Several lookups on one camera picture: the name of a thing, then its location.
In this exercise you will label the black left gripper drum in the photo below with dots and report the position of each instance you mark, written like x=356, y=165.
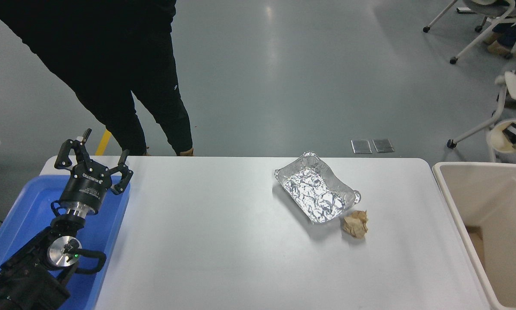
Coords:
x=87, y=186

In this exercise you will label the white paper cup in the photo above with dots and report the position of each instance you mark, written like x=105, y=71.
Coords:
x=495, y=140

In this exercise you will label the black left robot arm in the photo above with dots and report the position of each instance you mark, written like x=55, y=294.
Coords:
x=29, y=267

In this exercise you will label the white office chair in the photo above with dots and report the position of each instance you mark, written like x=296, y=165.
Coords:
x=501, y=103
x=492, y=15

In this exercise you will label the blue plastic tray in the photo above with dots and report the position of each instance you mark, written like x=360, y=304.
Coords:
x=25, y=206

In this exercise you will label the large pale bin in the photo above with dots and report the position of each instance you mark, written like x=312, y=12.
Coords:
x=456, y=202

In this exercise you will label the person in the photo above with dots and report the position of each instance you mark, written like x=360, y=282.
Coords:
x=505, y=41
x=107, y=64

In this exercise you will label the brown cardboard piece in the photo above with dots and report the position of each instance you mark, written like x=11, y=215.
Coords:
x=476, y=245

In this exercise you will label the metal floor plate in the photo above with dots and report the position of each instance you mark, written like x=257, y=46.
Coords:
x=361, y=146
x=383, y=145

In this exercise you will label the crumpled tan paper ball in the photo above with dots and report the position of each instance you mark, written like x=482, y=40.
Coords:
x=355, y=224

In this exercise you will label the silver foil tray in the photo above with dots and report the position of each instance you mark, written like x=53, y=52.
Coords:
x=316, y=191

